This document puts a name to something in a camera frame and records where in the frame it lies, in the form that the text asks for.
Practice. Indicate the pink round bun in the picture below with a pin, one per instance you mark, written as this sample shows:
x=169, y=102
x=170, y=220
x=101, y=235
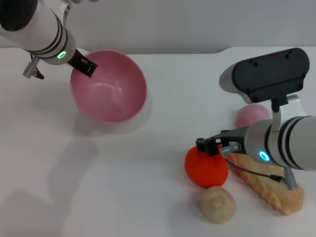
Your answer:
x=251, y=116

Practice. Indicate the beige swirl bun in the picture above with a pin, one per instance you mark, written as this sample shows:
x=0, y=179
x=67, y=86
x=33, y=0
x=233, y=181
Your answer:
x=217, y=205

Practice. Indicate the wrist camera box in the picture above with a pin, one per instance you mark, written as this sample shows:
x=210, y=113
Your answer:
x=81, y=1
x=266, y=74

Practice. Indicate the golden fried cutlet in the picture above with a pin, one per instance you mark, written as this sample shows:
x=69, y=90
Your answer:
x=271, y=190

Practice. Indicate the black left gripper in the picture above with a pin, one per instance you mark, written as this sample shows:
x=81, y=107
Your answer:
x=75, y=59

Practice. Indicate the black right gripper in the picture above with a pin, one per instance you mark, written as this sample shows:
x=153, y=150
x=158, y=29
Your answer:
x=234, y=138

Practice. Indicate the pink plastic bowl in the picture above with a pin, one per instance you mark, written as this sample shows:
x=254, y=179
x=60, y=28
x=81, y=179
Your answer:
x=111, y=96

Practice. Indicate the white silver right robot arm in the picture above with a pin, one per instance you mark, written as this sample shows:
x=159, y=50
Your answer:
x=291, y=143

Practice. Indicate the orange toy pear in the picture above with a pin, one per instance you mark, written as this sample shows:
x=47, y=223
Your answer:
x=205, y=170

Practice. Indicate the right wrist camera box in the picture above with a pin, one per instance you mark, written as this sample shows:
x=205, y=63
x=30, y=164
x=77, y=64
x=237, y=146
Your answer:
x=266, y=74

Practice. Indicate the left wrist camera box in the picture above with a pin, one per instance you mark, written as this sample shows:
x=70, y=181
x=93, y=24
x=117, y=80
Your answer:
x=81, y=1

